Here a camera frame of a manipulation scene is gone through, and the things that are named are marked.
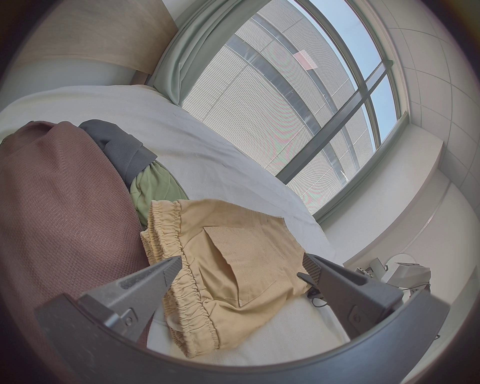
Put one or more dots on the bed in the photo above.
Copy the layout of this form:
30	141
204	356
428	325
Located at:
225	165

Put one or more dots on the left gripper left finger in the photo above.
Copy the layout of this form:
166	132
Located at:
138	296

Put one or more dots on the black garment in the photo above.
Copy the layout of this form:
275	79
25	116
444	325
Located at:
112	146

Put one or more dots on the green garment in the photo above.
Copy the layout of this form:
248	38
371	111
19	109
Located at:
157	187

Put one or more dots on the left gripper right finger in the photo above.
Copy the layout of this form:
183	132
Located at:
348	296

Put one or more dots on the brown garment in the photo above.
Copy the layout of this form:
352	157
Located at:
63	195

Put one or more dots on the grey-green curtain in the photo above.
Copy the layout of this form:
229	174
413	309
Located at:
195	48

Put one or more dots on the tan shorts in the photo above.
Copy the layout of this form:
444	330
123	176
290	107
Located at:
243	255

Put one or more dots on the window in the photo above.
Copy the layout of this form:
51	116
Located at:
281	112

